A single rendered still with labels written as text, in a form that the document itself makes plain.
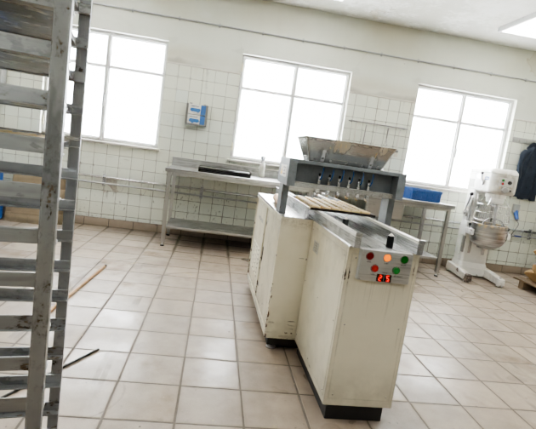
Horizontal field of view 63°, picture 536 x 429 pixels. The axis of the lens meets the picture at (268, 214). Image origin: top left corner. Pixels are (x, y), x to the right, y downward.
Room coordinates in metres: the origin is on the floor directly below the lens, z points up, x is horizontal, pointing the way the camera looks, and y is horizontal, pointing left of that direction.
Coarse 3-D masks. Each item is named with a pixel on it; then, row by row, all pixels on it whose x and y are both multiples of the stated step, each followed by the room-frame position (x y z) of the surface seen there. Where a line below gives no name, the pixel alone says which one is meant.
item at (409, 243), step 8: (352, 216) 2.81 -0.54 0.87; (360, 216) 2.67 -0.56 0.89; (360, 224) 2.65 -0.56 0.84; (368, 224) 2.52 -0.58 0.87; (376, 224) 2.41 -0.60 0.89; (384, 224) 2.36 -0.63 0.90; (376, 232) 2.39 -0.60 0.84; (384, 232) 2.29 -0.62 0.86; (392, 232) 2.19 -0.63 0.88; (400, 232) 2.11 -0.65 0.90; (400, 240) 2.09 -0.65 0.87; (408, 240) 2.01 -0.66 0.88; (416, 240) 1.94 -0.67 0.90; (424, 240) 1.92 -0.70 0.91; (408, 248) 2.00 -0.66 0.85; (416, 248) 1.93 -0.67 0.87
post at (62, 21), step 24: (72, 0) 0.84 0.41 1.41; (48, 96) 0.83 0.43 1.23; (48, 120) 0.83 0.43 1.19; (48, 144) 0.83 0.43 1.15; (48, 168) 0.83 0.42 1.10; (48, 192) 0.83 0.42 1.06; (48, 216) 0.83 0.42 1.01; (48, 240) 0.83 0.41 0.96; (48, 264) 0.84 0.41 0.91; (48, 288) 0.84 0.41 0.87; (48, 312) 0.84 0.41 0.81
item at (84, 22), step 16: (80, 0) 1.25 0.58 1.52; (80, 16) 1.25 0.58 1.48; (80, 32) 1.25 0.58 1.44; (80, 64) 1.26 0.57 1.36; (80, 96) 1.26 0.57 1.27; (80, 128) 1.26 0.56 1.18; (80, 144) 1.27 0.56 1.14; (64, 224) 1.25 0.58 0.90; (64, 256) 1.26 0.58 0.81; (64, 272) 1.26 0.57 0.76; (64, 288) 1.26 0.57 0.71; (64, 304) 1.26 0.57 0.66; (64, 336) 1.26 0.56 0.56; (48, 400) 1.25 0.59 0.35; (48, 416) 1.25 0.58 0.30
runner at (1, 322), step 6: (0, 318) 0.84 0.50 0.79; (6, 318) 0.84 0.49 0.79; (12, 318) 0.84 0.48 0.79; (18, 318) 0.85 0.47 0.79; (24, 318) 0.85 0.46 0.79; (30, 318) 0.85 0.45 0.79; (0, 324) 0.84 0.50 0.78; (6, 324) 0.84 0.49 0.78; (12, 324) 0.84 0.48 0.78; (18, 324) 0.85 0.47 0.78; (24, 324) 0.85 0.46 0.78; (30, 324) 0.85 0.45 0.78
